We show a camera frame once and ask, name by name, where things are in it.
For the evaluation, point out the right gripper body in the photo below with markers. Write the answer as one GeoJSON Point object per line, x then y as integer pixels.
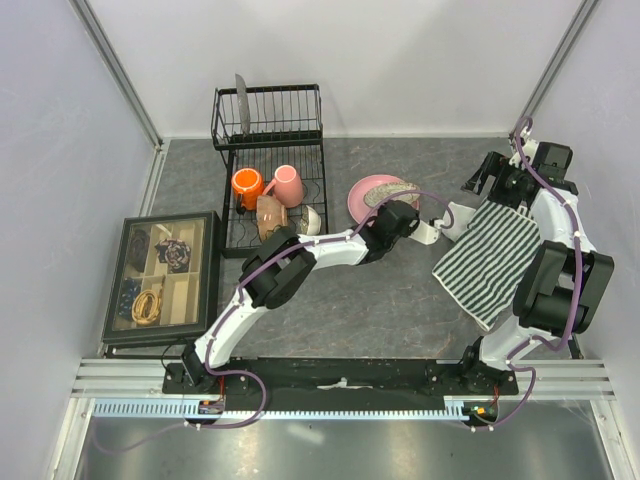
{"type": "Point", "coordinates": [508, 183]}

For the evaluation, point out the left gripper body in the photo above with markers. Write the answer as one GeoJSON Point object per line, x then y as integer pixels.
{"type": "Point", "coordinates": [407, 232]}

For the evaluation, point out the speckled beige plate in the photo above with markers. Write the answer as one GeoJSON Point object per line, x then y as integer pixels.
{"type": "Point", "coordinates": [398, 190]}

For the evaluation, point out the pink plate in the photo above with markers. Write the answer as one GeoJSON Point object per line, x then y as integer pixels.
{"type": "Point", "coordinates": [356, 206]}

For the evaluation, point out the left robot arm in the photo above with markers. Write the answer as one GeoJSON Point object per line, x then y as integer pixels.
{"type": "Point", "coordinates": [273, 274]}

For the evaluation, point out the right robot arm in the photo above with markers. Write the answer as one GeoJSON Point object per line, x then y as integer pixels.
{"type": "Point", "coordinates": [563, 285]}

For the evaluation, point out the white folded cloth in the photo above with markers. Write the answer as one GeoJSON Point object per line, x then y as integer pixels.
{"type": "Point", "coordinates": [455, 220]}

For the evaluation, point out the white patterned bowl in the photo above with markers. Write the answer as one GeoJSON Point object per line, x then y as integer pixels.
{"type": "Point", "coordinates": [310, 222]}

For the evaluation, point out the green striped towel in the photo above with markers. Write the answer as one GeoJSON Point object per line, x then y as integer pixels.
{"type": "Point", "coordinates": [483, 269]}

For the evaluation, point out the pink mug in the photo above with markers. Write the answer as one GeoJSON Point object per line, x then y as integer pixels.
{"type": "Point", "coordinates": [286, 185]}

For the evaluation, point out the beige patterned cup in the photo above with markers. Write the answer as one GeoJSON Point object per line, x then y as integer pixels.
{"type": "Point", "coordinates": [271, 215]}

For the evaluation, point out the orange mug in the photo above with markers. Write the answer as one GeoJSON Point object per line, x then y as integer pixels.
{"type": "Point", "coordinates": [248, 186]}

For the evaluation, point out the black glass-lid organizer box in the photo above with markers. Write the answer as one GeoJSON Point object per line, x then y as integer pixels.
{"type": "Point", "coordinates": [166, 282]}

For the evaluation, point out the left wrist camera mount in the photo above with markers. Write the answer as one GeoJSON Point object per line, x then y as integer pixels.
{"type": "Point", "coordinates": [428, 232]}

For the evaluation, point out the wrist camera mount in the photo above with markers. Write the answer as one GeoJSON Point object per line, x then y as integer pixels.
{"type": "Point", "coordinates": [428, 232]}
{"type": "Point", "coordinates": [524, 148]}

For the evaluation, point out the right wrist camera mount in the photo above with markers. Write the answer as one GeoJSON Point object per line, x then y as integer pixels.
{"type": "Point", "coordinates": [524, 148]}

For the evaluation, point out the black wire dish rack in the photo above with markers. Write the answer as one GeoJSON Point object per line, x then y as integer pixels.
{"type": "Point", "coordinates": [270, 139]}

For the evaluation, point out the blue cable duct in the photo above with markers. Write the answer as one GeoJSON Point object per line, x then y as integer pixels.
{"type": "Point", "coordinates": [195, 409]}

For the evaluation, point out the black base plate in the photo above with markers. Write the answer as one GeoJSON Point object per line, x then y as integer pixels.
{"type": "Point", "coordinates": [336, 383]}

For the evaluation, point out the aluminium frame rail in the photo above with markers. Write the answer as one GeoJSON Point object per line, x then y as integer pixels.
{"type": "Point", "coordinates": [548, 379]}

